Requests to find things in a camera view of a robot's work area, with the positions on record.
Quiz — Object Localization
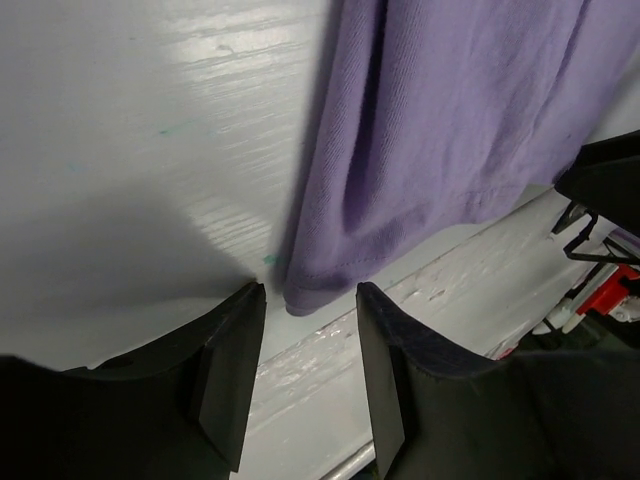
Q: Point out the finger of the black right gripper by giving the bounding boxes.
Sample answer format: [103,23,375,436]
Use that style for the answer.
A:
[555,130,639,223]

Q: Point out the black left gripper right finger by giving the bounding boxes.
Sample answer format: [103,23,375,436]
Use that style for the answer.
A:
[356,282,639,479]

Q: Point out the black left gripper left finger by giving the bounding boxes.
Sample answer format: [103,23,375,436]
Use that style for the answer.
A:
[1,282,266,479]

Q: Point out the purple t shirt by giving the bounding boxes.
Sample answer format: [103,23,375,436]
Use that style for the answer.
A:
[283,1,639,316]

